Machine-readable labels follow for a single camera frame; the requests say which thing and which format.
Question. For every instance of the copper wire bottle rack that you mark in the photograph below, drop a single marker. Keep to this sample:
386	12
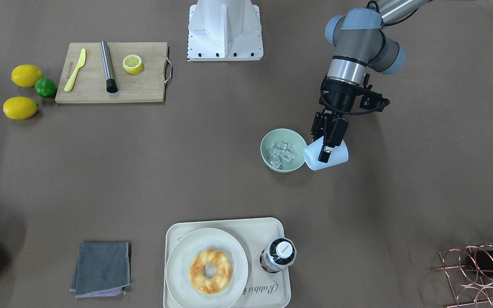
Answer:
468	290

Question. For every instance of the green lime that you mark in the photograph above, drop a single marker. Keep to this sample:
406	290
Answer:
45	87

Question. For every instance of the dark tea bottle on tray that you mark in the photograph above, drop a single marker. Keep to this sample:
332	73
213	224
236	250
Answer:
278	255

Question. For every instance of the light green bowl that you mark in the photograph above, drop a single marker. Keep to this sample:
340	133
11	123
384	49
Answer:
296	145

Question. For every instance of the yellow lemon near board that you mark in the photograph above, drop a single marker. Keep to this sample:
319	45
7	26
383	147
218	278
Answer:
26	75

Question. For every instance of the light blue cup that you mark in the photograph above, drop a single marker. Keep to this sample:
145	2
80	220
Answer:
311	154

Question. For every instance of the yellow lemon far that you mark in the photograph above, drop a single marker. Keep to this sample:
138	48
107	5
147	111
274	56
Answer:
20	107

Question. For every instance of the ice cubes in bowl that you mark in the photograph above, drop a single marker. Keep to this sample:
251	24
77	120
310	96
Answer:
280	154

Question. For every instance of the grey folded cloth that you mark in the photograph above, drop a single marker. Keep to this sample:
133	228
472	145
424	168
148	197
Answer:
103	269

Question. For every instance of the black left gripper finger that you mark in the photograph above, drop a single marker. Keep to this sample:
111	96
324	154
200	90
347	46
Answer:
325	153

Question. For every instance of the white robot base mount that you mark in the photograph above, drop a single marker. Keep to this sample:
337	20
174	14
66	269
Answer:
224	30

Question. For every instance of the yellow plastic knife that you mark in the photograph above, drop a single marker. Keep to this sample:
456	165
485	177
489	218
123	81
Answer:
80	64

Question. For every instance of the steel muddler black tip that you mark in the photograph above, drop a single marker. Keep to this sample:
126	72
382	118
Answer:
109	73

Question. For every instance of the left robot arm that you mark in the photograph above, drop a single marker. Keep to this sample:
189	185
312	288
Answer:
359	43

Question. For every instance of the white round plate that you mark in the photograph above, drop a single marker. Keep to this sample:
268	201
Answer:
177	269

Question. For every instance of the wooden cutting board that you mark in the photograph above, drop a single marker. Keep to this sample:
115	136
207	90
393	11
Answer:
147	86

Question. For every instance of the cream serving tray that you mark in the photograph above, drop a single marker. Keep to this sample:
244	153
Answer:
242	240

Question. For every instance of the half lemon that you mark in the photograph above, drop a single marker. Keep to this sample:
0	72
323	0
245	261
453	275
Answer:
132	64

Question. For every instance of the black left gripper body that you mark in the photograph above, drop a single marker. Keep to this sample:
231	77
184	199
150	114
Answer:
339	96

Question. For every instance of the braided ring bread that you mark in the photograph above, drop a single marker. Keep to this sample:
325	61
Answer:
210	271

